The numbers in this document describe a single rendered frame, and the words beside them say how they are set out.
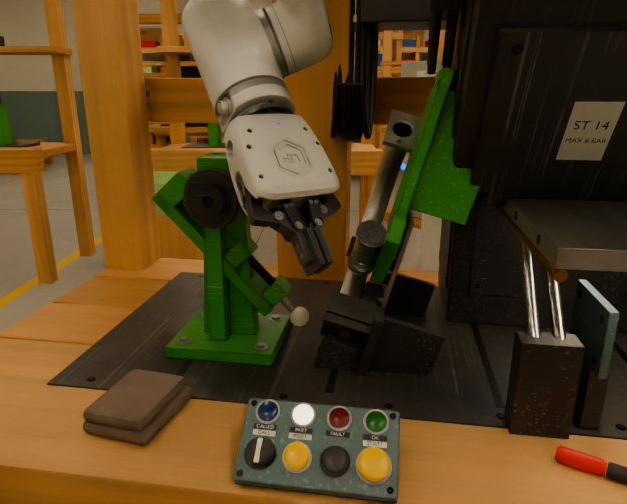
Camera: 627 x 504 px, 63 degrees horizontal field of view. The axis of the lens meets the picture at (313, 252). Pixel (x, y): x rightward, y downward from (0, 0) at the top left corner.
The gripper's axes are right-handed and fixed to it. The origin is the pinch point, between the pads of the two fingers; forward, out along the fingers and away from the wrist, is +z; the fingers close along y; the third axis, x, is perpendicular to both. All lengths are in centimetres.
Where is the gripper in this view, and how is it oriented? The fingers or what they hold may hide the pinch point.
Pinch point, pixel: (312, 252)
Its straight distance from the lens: 51.0
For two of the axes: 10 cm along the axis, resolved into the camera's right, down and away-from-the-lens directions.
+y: 8.2, -1.6, 5.5
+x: -4.5, 4.3, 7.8
